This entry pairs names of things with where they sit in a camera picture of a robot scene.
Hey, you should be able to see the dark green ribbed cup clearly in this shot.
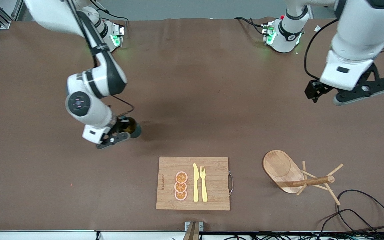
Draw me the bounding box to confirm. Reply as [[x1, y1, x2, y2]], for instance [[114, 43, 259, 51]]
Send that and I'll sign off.
[[122, 117, 142, 139]]

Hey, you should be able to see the wooden mug tree rack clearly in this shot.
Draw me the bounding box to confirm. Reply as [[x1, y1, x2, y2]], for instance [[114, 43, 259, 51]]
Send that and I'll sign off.
[[262, 150, 344, 206]]

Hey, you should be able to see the yellow plastic knife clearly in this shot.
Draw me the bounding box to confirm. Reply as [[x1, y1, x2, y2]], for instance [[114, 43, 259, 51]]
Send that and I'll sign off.
[[193, 163, 199, 203]]

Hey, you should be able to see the yellow plastic fork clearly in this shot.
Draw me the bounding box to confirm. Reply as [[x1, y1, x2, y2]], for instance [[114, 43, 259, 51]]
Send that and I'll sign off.
[[200, 166, 208, 203]]

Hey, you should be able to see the white table edge strip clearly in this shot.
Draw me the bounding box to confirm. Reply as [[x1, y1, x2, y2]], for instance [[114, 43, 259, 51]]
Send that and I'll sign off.
[[0, 231, 184, 240]]

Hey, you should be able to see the black left base cable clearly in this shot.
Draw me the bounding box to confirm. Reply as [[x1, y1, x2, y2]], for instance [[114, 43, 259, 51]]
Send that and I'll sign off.
[[234, 17, 266, 35]]

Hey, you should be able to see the black base cable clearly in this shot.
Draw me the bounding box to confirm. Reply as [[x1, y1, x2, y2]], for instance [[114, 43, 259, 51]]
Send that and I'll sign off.
[[104, 8, 128, 24], [234, 17, 266, 35]]

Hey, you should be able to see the long black looped cable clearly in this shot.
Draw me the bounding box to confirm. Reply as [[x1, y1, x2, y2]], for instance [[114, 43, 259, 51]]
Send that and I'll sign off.
[[337, 189, 384, 234]]

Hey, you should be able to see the black right base cable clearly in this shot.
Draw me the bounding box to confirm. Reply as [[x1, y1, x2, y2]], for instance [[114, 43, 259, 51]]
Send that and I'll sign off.
[[104, 8, 128, 24]]

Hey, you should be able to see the black cable on table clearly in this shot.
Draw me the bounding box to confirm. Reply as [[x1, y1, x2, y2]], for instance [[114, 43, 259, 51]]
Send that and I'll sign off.
[[317, 209, 382, 234]]

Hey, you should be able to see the metal bracket with post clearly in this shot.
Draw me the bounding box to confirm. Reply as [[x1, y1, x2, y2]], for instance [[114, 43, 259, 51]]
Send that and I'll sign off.
[[183, 221, 204, 240]]

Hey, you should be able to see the black cable along table edge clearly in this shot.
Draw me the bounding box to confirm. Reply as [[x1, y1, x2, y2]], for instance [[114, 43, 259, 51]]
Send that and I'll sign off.
[[209, 230, 384, 240]]

